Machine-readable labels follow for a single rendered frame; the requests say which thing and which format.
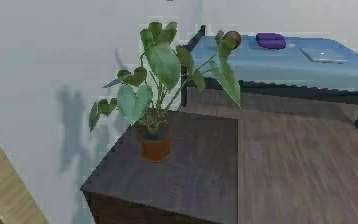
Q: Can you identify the green house plant brown pot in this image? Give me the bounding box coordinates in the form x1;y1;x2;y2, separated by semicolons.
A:
88;21;243;164

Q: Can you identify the purple pillow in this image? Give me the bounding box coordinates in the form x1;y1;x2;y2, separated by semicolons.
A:
255;32;287;50

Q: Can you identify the dark wooden cabinet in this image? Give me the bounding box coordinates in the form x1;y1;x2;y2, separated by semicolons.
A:
80;110;239;224

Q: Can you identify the brown ball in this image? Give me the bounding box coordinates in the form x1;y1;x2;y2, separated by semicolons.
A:
225;30;243;50

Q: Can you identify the blue bed black frame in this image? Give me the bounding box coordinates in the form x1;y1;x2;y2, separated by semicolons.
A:
180;25;358;131

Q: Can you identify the light wooden furniture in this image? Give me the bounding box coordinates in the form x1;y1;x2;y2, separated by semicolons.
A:
0;127;50;224

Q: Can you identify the grey laptop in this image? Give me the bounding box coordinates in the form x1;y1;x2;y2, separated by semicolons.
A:
299;46;349;64

